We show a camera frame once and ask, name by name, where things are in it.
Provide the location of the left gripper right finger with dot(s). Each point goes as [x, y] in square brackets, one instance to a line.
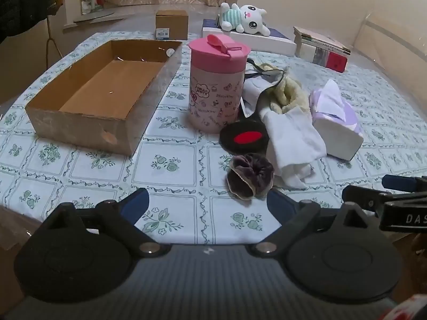
[335, 254]

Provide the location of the brass coat rack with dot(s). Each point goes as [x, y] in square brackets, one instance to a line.
[50, 40]

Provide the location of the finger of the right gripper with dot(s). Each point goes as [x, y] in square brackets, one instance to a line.
[367, 199]
[400, 183]

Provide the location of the white flat box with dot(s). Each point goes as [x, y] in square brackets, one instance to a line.
[257, 42]

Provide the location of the white bunny plush toy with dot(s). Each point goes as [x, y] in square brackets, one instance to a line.
[246, 19]

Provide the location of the cream fluffy plush hat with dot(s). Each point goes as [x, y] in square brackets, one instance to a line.
[288, 94]

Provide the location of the pink lidded tumbler cup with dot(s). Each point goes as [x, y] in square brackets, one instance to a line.
[217, 74]

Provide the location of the black red round pad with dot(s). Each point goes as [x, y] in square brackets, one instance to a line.
[244, 136]

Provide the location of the stack of books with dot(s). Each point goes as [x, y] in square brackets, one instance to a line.
[321, 50]

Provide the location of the white cloth socks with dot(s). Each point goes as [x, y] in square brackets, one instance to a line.
[293, 145]

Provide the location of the black puffer jacket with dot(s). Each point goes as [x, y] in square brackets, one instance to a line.
[18, 16]

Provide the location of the purple velvet scrunchie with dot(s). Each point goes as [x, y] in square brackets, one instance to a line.
[250, 175]

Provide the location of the open cardboard tray box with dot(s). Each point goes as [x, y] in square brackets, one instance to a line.
[105, 100]

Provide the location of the purple tissue pack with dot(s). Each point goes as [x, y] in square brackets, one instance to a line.
[336, 121]

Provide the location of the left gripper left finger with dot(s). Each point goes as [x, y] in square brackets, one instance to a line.
[77, 255]

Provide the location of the small closed cardboard box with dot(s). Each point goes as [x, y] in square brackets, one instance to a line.
[171, 25]

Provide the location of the blue flat box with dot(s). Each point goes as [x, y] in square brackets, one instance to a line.
[212, 23]

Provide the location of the floral green tablecloth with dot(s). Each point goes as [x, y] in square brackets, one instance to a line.
[184, 170]

